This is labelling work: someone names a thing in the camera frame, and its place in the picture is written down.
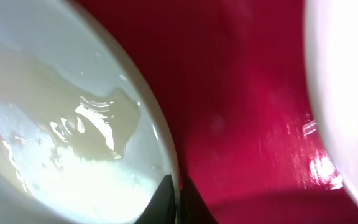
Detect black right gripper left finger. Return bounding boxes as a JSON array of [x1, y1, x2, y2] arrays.
[[135, 175, 176, 224]]

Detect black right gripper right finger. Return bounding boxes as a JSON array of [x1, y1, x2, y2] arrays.
[[181, 176, 218, 224]]

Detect white plate with red smear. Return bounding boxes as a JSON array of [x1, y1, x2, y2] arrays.
[[0, 1, 180, 223]]

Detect red plastic tray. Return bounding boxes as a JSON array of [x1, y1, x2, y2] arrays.
[[73, 1, 358, 223]]

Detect white plate at tray corner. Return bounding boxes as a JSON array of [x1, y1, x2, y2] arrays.
[[303, 0, 358, 205]]

